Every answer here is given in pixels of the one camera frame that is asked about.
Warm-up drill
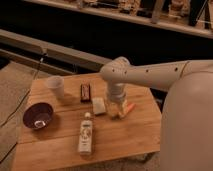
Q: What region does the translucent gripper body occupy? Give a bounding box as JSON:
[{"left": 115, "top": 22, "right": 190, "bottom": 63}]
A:
[{"left": 106, "top": 89, "right": 127, "bottom": 118}]

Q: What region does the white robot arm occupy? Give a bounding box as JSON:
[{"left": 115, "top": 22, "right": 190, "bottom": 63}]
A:
[{"left": 100, "top": 57, "right": 213, "bottom": 171}]

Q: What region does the dark ceramic bowl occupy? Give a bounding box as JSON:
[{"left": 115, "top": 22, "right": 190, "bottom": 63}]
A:
[{"left": 23, "top": 102, "right": 54, "bottom": 130}]

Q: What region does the white sponge block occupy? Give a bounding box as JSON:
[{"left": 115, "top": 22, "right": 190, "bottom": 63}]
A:
[{"left": 92, "top": 97, "right": 106, "bottom": 115}]

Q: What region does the brown chocolate bar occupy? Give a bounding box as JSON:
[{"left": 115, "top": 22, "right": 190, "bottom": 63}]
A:
[{"left": 80, "top": 84, "right": 91, "bottom": 102}]

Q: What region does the white plastic bottle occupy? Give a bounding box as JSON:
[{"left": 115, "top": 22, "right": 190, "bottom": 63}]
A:
[{"left": 78, "top": 112, "right": 93, "bottom": 155}]

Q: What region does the wooden board table top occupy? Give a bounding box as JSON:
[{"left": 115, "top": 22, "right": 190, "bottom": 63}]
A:
[{"left": 12, "top": 73, "right": 161, "bottom": 171}]

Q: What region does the white paper cup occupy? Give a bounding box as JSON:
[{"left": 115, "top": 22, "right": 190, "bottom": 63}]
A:
[{"left": 45, "top": 75, "right": 64, "bottom": 99}]

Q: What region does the black cable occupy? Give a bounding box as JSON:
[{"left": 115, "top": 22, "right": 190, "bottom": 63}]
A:
[{"left": 0, "top": 52, "right": 48, "bottom": 164}]

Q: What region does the grey metal rail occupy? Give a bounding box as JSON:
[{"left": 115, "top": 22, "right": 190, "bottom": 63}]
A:
[{"left": 0, "top": 29, "right": 110, "bottom": 71}]

